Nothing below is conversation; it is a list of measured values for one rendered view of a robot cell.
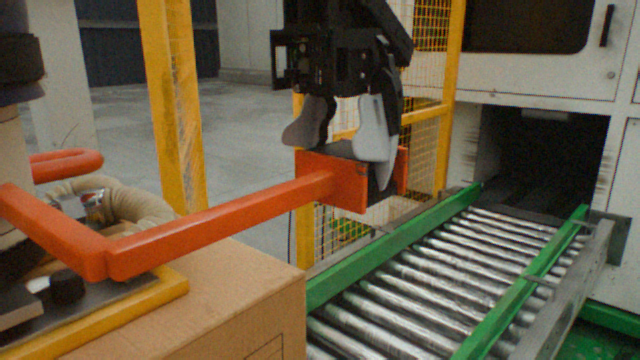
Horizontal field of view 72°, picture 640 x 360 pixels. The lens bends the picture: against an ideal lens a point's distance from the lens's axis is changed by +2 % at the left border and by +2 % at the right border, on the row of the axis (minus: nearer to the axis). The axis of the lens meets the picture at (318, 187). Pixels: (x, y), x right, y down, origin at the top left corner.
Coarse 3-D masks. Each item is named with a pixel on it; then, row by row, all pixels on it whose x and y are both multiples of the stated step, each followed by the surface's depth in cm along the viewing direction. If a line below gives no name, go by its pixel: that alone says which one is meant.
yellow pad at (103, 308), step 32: (64, 288) 41; (96, 288) 44; (128, 288) 44; (160, 288) 45; (32, 320) 39; (64, 320) 39; (96, 320) 40; (128, 320) 42; (0, 352) 35; (32, 352) 36; (64, 352) 38
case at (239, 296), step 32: (128, 224) 64; (192, 256) 55; (224, 256) 55; (256, 256) 55; (32, 288) 48; (192, 288) 48; (224, 288) 48; (256, 288) 48; (288, 288) 50; (160, 320) 43; (192, 320) 43; (224, 320) 43; (256, 320) 47; (288, 320) 51; (96, 352) 38; (128, 352) 38; (160, 352) 38; (192, 352) 41; (224, 352) 44; (256, 352) 48; (288, 352) 52
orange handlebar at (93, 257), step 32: (32, 160) 47; (64, 160) 46; (96, 160) 48; (0, 192) 36; (256, 192) 36; (288, 192) 37; (320, 192) 40; (32, 224) 31; (64, 224) 30; (192, 224) 30; (224, 224) 32; (256, 224) 35; (64, 256) 28; (96, 256) 26; (128, 256) 27; (160, 256) 28
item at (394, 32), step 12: (360, 0) 37; (372, 0) 38; (384, 0) 39; (360, 12) 38; (372, 12) 38; (384, 12) 40; (372, 24) 40; (384, 24) 40; (396, 24) 42; (384, 36) 41; (396, 36) 42; (408, 36) 44; (396, 48) 43; (408, 48) 45; (396, 60) 45; (408, 60) 45
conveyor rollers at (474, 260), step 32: (448, 224) 191; (480, 224) 191; (512, 224) 191; (544, 224) 191; (416, 256) 163; (448, 256) 164; (480, 256) 164; (512, 256) 165; (352, 288) 148; (416, 288) 143; (448, 288) 145; (480, 288) 147; (544, 288) 144; (352, 320) 127; (384, 320) 130; (448, 320) 127; (480, 320) 129; (512, 320) 132; (320, 352) 114; (352, 352) 116; (416, 352) 115; (448, 352) 117
